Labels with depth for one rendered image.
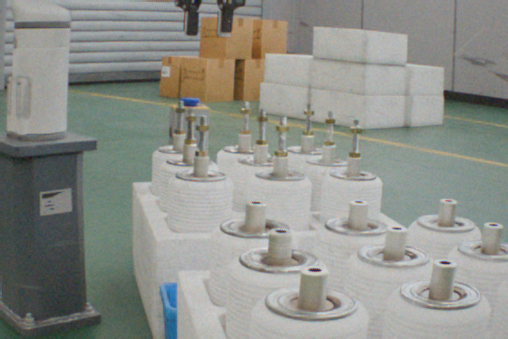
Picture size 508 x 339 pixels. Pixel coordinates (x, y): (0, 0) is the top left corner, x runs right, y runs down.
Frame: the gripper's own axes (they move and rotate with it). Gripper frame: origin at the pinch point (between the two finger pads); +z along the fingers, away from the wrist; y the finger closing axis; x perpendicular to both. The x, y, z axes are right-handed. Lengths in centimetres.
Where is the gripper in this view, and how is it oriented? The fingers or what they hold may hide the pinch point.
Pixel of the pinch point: (207, 27)
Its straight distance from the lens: 107.8
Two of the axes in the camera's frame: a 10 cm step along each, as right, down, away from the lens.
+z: -0.4, 9.8, 1.8
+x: 6.8, -1.1, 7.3
